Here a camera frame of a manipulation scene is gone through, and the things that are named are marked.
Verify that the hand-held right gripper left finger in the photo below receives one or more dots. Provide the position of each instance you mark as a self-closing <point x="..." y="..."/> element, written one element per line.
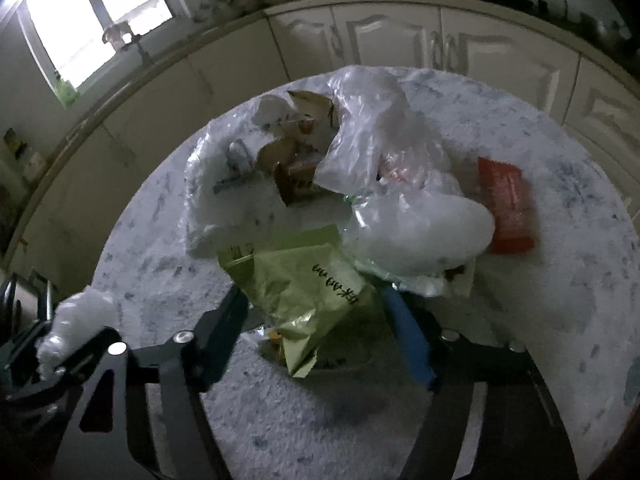
<point x="220" y="330"/>

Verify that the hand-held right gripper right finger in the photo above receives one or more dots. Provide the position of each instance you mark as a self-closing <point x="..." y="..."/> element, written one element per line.
<point x="407" y="332"/>

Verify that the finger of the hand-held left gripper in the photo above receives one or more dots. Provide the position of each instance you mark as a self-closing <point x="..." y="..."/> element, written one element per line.
<point x="22" y="317"/>
<point x="87" y="355"/>

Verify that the clear plastic wrap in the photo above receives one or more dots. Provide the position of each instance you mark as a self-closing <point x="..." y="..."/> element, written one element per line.
<point x="80" y="315"/>

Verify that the green snack packet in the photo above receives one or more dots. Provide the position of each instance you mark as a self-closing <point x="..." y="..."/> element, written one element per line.
<point x="300" y="280"/>

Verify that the red snack wrapper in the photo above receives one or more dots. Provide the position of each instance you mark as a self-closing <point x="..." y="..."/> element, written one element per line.
<point x="505" y="200"/>

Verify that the brown cardboard carton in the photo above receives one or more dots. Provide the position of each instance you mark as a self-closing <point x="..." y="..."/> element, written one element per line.
<point x="295" y="180"/>
<point x="312" y="107"/>

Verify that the large clear plastic bag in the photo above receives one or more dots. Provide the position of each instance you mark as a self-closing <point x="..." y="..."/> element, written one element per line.
<point x="380" y="125"/>

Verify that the green plant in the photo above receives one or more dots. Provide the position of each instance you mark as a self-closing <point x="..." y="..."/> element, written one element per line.
<point x="66" y="92"/>

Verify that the metal faucet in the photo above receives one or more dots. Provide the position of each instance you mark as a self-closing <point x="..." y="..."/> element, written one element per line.
<point x="137" y="47"/>

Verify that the white kitchen cabinets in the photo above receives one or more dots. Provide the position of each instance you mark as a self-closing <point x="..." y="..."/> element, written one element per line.
<point x="390" y="35"/>

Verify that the window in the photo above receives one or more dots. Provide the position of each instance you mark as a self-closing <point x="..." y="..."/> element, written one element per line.
<point x="100" y="10"/>

